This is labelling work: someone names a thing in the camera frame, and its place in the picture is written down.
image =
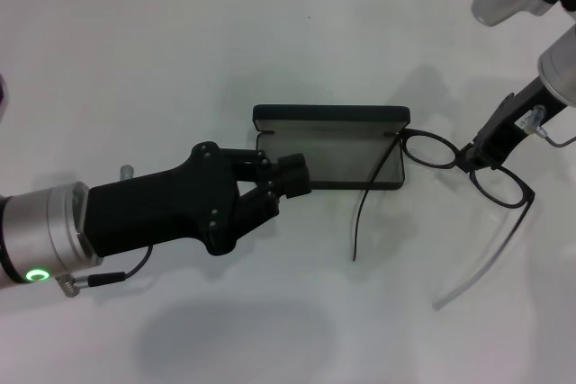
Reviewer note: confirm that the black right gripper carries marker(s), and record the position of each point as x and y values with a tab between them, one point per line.
513	123

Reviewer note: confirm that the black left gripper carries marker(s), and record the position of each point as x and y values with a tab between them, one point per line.
157	208

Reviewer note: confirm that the black hard glasses case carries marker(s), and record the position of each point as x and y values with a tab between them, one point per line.
333	150

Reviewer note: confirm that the black oval-lens glasses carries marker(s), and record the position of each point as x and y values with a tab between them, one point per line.
527	187

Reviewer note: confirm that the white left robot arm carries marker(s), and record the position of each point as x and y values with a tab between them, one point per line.
45	231

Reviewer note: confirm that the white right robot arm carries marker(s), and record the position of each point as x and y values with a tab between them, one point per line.
558	65

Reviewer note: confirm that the silver wrist connector stub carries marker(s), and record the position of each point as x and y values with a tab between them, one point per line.
127	172

